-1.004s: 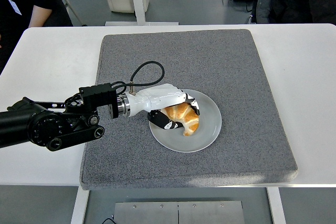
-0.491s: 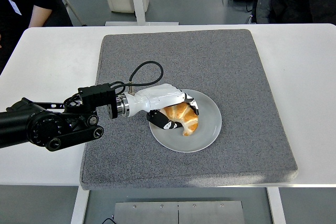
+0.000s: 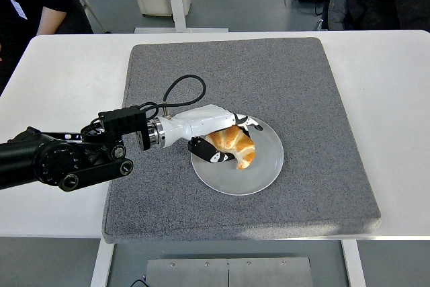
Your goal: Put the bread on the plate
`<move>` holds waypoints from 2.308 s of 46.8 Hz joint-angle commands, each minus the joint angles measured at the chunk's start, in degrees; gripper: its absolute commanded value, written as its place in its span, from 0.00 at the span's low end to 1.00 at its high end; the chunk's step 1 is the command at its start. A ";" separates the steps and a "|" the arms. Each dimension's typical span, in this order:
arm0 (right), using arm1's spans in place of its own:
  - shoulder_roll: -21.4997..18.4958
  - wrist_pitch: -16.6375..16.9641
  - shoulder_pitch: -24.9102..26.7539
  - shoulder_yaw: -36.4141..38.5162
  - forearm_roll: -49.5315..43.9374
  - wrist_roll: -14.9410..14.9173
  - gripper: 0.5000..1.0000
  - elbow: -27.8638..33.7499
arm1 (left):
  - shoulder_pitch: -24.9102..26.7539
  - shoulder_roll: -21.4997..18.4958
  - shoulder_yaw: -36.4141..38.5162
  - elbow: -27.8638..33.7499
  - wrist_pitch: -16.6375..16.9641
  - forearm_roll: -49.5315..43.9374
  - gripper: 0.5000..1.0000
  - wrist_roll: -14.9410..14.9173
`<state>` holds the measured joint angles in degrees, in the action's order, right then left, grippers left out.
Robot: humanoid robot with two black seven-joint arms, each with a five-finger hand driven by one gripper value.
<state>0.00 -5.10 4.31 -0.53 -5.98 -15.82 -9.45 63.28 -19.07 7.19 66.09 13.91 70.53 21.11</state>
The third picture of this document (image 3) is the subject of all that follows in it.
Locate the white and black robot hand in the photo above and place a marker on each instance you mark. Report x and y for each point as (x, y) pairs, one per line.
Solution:
(201, 120)

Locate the golden croissant bread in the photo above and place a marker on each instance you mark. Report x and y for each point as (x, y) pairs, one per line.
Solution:
(243, 147)

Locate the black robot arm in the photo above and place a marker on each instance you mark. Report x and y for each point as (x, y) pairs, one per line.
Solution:
(50, 156)

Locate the person's forearm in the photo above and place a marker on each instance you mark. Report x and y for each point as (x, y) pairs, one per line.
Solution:
(50, 21)

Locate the pale grey round plate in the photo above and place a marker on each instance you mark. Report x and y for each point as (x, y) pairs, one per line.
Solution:
(263, 166)

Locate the grey metal plate with screws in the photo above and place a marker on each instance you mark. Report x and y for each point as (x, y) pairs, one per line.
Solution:
(228, 273)

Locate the grey felt mat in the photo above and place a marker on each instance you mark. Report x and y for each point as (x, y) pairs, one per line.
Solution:
(268, 82)

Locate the white table leg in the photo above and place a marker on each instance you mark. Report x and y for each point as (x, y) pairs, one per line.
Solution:
(354, 267)
(100, 267)

